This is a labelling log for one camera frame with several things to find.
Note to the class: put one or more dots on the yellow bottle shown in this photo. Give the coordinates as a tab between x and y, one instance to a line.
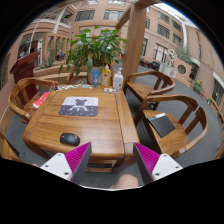
105	76

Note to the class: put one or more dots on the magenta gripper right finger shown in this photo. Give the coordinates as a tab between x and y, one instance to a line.
153	166

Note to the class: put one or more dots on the wooden chair far right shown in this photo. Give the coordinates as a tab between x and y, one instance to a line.
163	85

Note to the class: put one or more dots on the person's knee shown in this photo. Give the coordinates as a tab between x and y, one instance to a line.
126	181

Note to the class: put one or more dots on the black notebook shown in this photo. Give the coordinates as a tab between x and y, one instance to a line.
162	124

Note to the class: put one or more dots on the wooden chair left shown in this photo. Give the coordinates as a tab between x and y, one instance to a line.
24	93

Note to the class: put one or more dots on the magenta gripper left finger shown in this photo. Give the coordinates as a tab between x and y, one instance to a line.
70	166

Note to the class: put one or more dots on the wooden chair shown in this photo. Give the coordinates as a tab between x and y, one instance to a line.
171	135
24	93
163	85

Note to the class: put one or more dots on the black computer mouse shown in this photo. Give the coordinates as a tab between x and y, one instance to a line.
70	139

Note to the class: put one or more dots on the wooden chair near right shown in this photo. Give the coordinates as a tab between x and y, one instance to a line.
171	135

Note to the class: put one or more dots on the wooden table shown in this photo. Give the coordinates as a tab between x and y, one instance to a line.
111	132

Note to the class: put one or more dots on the white pump bottle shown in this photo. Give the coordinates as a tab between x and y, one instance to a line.
118	80

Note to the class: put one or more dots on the blue tube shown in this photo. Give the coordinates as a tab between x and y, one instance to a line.
95	74

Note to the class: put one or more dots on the red white object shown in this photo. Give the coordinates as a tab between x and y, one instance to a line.
36	104

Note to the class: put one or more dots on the green potted plant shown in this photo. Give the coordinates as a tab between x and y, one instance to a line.
88	52

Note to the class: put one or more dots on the grey bear mouse pad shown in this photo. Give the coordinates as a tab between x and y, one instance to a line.
79	106

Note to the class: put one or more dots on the wooden pillar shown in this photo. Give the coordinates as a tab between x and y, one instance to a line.
135	15

